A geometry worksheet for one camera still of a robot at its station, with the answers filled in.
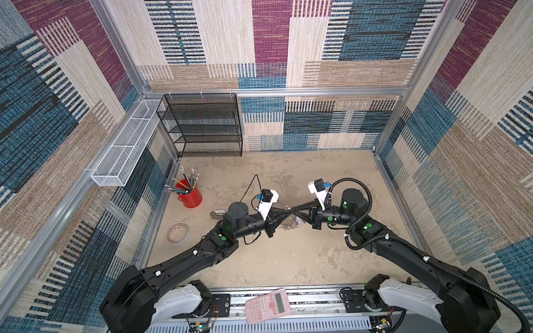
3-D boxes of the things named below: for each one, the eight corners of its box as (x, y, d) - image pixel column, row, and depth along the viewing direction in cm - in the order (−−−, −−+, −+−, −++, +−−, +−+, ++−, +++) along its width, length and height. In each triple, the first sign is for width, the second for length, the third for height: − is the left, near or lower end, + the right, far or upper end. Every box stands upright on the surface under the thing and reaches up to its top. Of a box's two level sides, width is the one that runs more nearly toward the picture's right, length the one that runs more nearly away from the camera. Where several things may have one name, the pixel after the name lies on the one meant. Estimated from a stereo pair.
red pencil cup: (181, 209, 101) (172, 195, 92) (186, 193, 107) (178, 178, 97) (200, 209, 101) (192, 194, 92) (203, 193, 107) (197, 178, 97)
